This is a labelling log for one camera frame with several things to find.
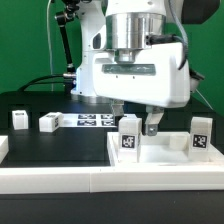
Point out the white front fence wall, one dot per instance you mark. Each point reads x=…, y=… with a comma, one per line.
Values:
x=110, y=179

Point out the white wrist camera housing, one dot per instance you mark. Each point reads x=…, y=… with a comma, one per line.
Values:
x=99, y=41

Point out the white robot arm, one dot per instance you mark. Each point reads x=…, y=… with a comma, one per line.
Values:
x=136, y=51

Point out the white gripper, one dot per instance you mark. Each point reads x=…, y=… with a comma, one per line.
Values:
x=153, y=79

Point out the white sheet with markers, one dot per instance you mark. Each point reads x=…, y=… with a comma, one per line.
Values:
x=88, y=120

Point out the white fence wall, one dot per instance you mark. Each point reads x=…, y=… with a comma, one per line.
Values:
x=110, y=179
x=4, y=148

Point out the white left fence wall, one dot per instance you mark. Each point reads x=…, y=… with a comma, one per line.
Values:
x=4, y=148

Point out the white square table top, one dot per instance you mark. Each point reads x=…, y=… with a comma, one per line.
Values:
x=163, y=149

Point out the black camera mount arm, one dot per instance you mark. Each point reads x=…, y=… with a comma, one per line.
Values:
x=62, y=18

